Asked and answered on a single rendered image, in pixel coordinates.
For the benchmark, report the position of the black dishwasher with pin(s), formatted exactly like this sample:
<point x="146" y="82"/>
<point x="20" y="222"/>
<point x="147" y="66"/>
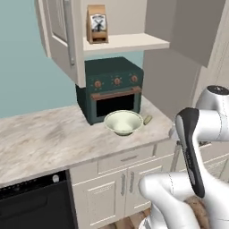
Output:
<point x="35" y="202"/>

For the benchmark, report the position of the dark green toaster oven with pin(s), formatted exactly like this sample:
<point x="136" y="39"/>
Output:
<point x="89" y="104"/>

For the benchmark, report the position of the small olive beige object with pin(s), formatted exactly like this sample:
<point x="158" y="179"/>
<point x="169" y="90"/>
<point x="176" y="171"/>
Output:
<point x="148" y="120"/>

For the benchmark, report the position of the cream wall shelf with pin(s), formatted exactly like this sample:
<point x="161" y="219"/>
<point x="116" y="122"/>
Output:
<point x="125" y="41"/>

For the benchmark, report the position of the cream base cupboard door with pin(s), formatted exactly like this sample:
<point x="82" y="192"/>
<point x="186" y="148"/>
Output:
<point x="138" y="179"/>
<point x="98" y="199"/>

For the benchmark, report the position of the cream wall cupboard door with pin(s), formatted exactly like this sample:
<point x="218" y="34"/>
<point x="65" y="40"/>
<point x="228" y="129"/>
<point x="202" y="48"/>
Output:
<point x="56" y="35"/>

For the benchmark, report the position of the brown coffee bag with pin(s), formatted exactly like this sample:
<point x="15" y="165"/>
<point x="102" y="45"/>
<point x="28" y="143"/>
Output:
<point x="97" y="23"/>

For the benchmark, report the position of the pale green bowl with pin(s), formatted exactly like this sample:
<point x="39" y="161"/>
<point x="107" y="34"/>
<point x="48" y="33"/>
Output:
<point x="123" y="122"/>

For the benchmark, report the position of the cream narrow drawer front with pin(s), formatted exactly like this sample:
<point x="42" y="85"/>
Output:
<point x="164" y="147"/>

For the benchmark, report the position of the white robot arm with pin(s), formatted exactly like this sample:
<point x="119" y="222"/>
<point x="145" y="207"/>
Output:
<point x="179" y="190"/>

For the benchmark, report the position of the cream panelled fridge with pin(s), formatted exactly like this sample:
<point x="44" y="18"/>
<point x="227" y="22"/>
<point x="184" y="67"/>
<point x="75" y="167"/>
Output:
<point x="167" y="80"/>

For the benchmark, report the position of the cream wide drawer front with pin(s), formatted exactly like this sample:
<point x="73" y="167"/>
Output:
<point x="113" y="162"/>

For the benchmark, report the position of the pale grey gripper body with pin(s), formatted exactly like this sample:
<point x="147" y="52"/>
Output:
<point x="173" y="133"/>

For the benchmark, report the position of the copper toaster oven knob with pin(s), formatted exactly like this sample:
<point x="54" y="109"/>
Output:
<point x="117" y="81"/>
<point x="134" y="78"/>
<point x="97" y="84"/>

